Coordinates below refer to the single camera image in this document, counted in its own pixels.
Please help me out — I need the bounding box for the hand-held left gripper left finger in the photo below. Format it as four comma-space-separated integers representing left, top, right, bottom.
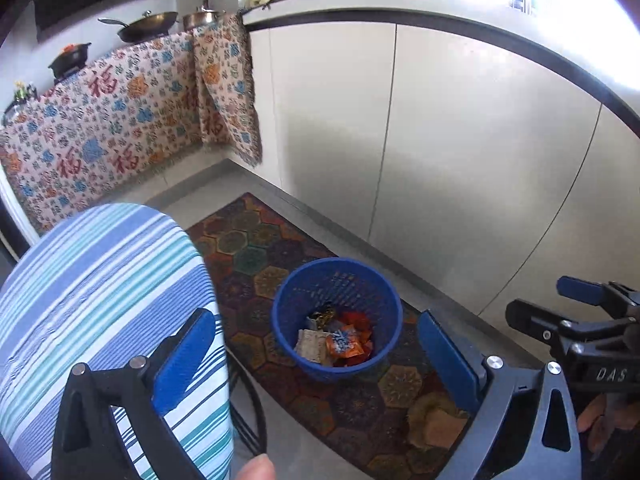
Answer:
50, 308, 217, 480

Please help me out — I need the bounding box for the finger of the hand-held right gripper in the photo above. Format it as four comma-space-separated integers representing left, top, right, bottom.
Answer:
505, 299, 632, 356
556, 276, 640, 317

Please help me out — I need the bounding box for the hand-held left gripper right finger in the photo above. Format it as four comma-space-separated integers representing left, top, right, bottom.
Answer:
417, 310, 583, 480

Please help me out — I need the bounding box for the orange snack bag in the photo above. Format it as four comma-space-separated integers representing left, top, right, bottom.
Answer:
325, 311, 375, 361

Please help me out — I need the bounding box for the blue plastic basket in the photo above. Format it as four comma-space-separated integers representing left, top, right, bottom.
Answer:
271, 257, 404, 385

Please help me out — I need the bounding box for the person's right hand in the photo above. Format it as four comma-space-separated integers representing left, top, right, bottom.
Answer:
576, 392, 640, 461

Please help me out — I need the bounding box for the person's left hand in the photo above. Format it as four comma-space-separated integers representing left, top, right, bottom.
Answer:
236, 455, 277, 480

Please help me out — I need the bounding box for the blue green striped tablecloth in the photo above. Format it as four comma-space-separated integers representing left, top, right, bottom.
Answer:
0, 203, 235, 480

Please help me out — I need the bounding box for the hexagon patterned rug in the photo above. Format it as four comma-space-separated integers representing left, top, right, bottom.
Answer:
185, 191, 481, 480

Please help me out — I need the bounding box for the white kitchen cabinet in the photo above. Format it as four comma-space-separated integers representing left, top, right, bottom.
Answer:
242, 0, 640, 341

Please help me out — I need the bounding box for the printed patterned blanket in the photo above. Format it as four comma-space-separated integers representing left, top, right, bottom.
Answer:
0, 30, 211, 233
192, 14, 264, 167

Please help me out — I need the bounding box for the black clay pot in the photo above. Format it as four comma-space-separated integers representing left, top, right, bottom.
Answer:
48, 42, 92, 81

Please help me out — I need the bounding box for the dark wok with lid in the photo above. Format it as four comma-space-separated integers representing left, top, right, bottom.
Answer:
97, 10, 179, 44

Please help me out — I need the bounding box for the steel pot with lid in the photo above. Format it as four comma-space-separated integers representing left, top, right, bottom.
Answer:
181, 0, 226, 32

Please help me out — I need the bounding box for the black metal table frame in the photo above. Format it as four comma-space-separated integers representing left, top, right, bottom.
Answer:
232, 362, 269, 461

